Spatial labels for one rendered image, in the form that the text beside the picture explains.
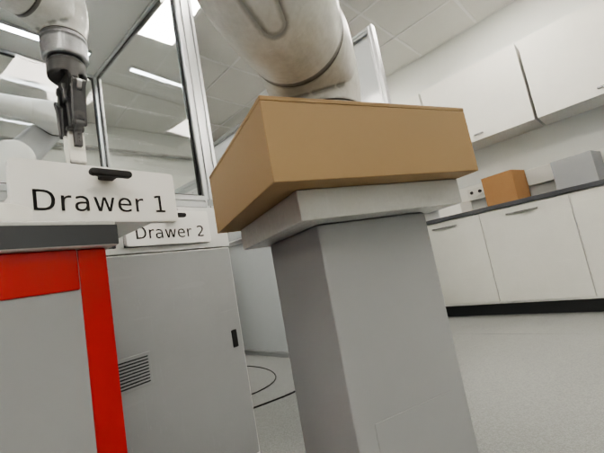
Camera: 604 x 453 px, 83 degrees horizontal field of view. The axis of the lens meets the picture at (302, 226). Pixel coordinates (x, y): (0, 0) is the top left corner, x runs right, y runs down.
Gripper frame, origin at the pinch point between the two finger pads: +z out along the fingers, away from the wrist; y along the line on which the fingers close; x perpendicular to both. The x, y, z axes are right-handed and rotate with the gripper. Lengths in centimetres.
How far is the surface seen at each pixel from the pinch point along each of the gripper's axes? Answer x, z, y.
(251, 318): -183, 67, 166
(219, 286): -49, 34, 23
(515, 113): -324, -66, -54
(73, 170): 4.2, 8.5, -10.8
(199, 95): -53, -40, 23
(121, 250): -17.1, 18.8, 23.1
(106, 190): -1.1, 12.1, -10.8
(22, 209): 15.8, 20.7, -28.3
